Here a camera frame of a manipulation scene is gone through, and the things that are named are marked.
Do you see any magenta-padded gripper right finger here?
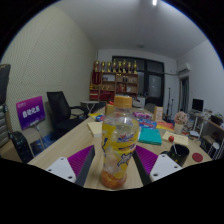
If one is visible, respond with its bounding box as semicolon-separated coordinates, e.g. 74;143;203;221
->
132;144;183;186

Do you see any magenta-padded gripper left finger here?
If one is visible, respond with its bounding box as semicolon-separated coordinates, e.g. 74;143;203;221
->
45;144;97;188

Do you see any yellow-labelled drink bottle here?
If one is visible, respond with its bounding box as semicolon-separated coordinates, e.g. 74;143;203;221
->
99;95;140;190

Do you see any teal book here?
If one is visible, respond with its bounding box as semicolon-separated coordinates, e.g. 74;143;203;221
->
138;128;163;146

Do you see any red-balled stirring stick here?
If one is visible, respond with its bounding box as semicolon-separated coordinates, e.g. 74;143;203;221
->
168;135;179;155

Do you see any pale yellow notepad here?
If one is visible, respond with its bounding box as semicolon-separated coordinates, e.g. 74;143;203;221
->
87;121;104;138

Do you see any black mug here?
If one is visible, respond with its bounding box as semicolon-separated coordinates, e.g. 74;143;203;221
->
160;143;191;168

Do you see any blue printed book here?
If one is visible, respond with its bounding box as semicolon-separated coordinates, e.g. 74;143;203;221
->
138;118;158;130

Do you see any orange book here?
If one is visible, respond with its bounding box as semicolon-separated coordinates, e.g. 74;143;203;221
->
156;120;175;132

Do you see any yellow paper envelope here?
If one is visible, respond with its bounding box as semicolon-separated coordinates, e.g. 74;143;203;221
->
162;130;190;147

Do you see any pink packet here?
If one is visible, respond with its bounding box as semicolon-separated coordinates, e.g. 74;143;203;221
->
133;111;153;120

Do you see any small upright cardboard box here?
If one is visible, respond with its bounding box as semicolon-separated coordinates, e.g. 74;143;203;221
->
153;105;164;122

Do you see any flat round red coaster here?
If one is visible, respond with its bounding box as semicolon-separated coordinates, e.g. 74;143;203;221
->
192;152;204;163

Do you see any flower bouquet in cup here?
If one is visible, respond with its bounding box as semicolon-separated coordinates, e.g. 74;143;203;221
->
174;111;189;135

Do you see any black office chair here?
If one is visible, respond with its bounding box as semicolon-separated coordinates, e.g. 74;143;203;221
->
46;90;88;138

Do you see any small round white table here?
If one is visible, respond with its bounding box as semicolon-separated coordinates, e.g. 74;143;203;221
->
80;100;100;116

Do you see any yellow gift box, red ribbon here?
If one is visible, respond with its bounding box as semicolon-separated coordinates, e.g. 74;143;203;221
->
104;101;116;116

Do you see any black tripod stand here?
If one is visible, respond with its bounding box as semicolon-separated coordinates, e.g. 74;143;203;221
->
166;87;175;118

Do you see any purple sign on stand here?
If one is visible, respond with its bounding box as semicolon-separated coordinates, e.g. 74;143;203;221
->
15;95;47;149

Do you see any computer monitor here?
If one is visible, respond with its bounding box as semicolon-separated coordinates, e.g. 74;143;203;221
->
191;98;205;113

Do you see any black framed glass door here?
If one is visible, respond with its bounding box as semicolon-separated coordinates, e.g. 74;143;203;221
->
112;55;165;107

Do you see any wooden shelf unit with trophies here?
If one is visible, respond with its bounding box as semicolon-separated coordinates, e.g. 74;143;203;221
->
89;59;139;103

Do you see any white wall air conditioner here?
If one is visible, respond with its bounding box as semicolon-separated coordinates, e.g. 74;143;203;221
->
177;62;192;75

